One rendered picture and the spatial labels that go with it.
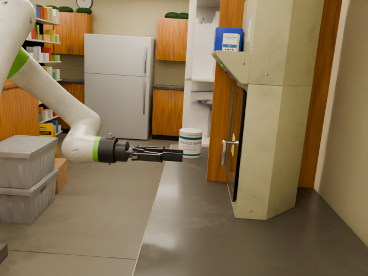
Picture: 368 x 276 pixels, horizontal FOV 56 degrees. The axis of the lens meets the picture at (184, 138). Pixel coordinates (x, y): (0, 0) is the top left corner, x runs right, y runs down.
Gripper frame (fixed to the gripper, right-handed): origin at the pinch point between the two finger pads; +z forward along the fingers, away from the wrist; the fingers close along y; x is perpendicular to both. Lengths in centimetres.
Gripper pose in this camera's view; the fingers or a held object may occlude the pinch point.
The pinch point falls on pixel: (173, 155)
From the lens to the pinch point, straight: 123.3
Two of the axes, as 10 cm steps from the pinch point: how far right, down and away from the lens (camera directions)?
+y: 0.3, -2.3, 9.7
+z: 10.0, 0.8, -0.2
